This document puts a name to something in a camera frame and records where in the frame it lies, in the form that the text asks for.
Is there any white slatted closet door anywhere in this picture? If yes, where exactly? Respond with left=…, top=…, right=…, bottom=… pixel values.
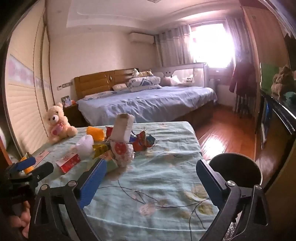
left=5, top=0, right=56, bottom=163

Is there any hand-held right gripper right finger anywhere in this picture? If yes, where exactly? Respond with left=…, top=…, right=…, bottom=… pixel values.
left=195, top=159, right=272, bottom=241

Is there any wooden wardrobe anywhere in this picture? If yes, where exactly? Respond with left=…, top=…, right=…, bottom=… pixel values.
left=240, top=7, right=286, bottom=112

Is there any cream teddy bear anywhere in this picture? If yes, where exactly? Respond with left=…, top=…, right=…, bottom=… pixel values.
left=43, top=103, right=78, bottom=143

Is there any white crumpled snack packet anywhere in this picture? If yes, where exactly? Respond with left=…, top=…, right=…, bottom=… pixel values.
left=110, top=141, right=135, bottom=168

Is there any wooden nightstand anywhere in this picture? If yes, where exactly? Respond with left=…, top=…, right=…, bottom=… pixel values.
left=63, top=103, right=84, bottom=127

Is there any white air conditioner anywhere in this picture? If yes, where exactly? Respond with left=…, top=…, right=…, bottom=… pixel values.
left=129, top=32, right=154, bottom=44

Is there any brown plush toy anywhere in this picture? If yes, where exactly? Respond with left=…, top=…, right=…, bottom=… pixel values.
left=271, top=66, right=295, bottom=95

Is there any white foam fruit net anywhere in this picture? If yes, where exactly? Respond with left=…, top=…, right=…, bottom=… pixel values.
left=75, top=134, right=95, bottom=156

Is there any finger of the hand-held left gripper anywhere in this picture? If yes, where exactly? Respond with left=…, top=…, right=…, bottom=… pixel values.
left=4, top=156, right=37, bottom=177
left=25, top=161, right=54, bottom=189

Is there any person's left hand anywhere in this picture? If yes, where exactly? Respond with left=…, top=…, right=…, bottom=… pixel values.
left=13, top=200, right=32, bottom=239

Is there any white window cabinet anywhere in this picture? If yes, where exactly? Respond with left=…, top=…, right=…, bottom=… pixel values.
left=208, top=67, right=234, bottom=107

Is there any orange foam fruit net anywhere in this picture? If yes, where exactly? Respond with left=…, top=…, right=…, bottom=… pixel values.
left=87, top=126, right=105, bottom=141

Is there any clothes stand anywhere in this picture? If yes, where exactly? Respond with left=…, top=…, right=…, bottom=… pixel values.
left=235, top=93, right=255, bottom=116

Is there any blue white wrapper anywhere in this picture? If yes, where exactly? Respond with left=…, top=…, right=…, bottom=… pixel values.
left=146, top=134, right=157, bottom=147

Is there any white tall packet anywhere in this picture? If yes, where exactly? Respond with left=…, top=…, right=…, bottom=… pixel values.
left=111, top=113, right=135, bottom=142

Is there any round trash bin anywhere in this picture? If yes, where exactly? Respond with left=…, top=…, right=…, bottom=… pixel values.
left=209, top=152, right=264, bottom=186

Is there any bed with blue sheet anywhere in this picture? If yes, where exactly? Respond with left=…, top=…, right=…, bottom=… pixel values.
left=76, top=86, right=218, bottom=127

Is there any wooden headboard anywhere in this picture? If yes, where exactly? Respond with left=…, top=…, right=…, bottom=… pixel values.
left=73, top=69, right=139, bottom=100

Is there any pale green packet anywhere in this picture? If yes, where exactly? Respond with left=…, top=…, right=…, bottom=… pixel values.
left=102, top=151, right=118, bottom=172

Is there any flat blue pillow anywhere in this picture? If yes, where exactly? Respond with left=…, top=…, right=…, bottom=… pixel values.
left=83, top=91, right=117, bottom=100

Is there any yellow green wrapper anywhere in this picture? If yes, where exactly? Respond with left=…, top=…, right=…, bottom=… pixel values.
left=92, top=144, right=109, bottom=158

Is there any blue white patterned pillow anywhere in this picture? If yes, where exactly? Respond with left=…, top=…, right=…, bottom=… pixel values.
left=128, top=75, right=162, bottom=92

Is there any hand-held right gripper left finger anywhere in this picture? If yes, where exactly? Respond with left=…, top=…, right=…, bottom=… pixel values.
left=28, top=158, right=108, bottom=241

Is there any grey patterned curtain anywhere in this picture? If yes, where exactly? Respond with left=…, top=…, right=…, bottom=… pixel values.
left=225, top=15, right=245, bottom=67
left=154, top=25, right=192, bottom=67

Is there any green box stack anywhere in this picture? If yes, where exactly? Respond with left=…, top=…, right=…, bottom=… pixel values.
left=261, top=63, right=281, bottom=87

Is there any pink paper strip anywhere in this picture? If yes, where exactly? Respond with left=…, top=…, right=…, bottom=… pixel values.
left=32, top=150, right=50, bottom=161

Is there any red snack box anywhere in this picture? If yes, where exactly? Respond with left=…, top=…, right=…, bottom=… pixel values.
left=56, top=153, right=81, bottom=174

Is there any grey bed guard rail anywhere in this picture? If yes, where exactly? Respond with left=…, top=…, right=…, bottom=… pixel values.
left=154, top=62, right=208, bottom=87

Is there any black glass cabinet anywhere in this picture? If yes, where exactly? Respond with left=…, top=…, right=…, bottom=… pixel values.
left=255, top=89, right=296, bottom=151

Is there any dark red coat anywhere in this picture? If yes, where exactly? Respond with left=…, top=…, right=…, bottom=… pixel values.
left=229, top=59, right=256, bottom=95

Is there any orange snack wrapper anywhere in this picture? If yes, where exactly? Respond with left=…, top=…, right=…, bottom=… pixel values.
left=136, top=131, right=148, bottom=151

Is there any bright window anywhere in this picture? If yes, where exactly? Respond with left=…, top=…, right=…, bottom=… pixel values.
left=190, top=23, right=234, bottom=67

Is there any green floral bedspread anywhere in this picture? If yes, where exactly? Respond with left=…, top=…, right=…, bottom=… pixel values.
left=23, top=122, right=232, bottom=241

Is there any pink plush toy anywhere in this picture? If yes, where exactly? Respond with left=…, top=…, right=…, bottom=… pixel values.
left=162, top=76, right=183, bottom=87

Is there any wall switch panel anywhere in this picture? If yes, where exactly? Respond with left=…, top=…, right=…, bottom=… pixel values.
left=57, top=81, right=73, bottom=90

